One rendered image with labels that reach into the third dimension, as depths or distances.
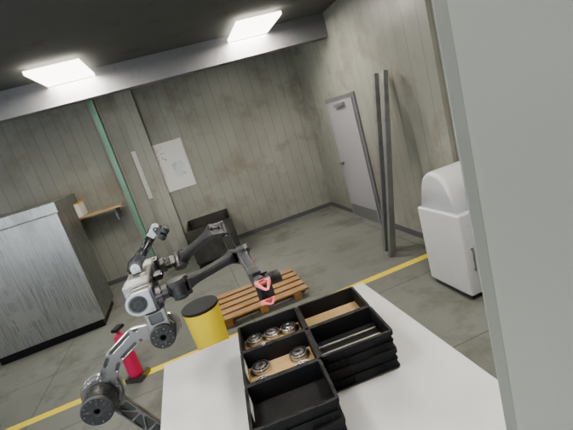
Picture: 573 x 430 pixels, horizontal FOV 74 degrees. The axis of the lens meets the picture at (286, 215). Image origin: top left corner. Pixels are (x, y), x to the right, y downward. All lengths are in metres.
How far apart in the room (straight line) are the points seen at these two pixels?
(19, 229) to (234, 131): 4.01
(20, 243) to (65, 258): 0.57
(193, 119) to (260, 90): 1.43
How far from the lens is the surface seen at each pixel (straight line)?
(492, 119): 0.25
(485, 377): 2.15
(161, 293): 2.00
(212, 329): 3.91
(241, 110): 7.82
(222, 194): 7.78
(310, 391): 2.03
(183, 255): 2.44
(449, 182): 3.74
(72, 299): 6.21
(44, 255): 6.10
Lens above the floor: 2.10
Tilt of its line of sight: 14 degrees down
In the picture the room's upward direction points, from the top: 17 degrees counter-clockwise
